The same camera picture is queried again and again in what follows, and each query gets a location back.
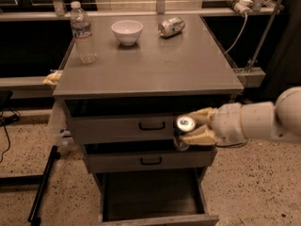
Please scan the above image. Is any grey top drawer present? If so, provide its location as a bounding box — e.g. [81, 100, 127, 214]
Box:
[66, 94, 230, 144]

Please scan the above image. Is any black cable on floor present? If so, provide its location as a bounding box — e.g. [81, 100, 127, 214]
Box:
[0, 89, 21, 164]

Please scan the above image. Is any silver soda can lying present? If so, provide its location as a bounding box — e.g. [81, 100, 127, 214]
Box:
[158, 17, 185, 38]

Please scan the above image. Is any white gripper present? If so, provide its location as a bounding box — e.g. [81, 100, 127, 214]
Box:
[180, 103, 246, 146]

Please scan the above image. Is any grey middle drawer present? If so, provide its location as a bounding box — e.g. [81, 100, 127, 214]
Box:
[84, 139, 217, 173]

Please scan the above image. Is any clear plastic bag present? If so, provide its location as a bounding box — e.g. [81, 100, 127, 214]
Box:
[48, 102, 80, 151]

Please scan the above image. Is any grey drawer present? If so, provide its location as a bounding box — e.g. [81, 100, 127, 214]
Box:
[66, 94, 230, 144]
[97, 168, 219, 226]
[84, 139, 217, 173]

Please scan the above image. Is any blue silver redbull can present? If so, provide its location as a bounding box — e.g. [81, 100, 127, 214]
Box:
[173, 115, 197, 152]

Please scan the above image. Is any grey bottom drawer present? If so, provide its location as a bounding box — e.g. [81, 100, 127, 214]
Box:
[97, 168, 219, 226]

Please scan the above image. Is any black metal stand leg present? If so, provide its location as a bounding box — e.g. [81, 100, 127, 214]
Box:
[0, 145, 60, 226]

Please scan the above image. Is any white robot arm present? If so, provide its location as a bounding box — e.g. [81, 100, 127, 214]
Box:
[175, 87, 301, 146]

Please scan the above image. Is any clear plastic water bottle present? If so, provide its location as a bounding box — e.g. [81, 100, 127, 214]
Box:
[71, 1, 96, 64]

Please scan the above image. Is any white power cable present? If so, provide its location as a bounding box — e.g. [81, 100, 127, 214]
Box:
[222, 11, 249, 56]

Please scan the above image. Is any black cable bundle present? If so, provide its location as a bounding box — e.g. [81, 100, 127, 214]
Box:
[215, 139, 248, 150]

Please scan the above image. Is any white ceramic bowl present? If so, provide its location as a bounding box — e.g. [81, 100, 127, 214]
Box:
[111, 20, 143, 45]

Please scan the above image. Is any grey drawer cabinet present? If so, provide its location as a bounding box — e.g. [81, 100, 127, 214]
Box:
[52, 13, 245, 226]

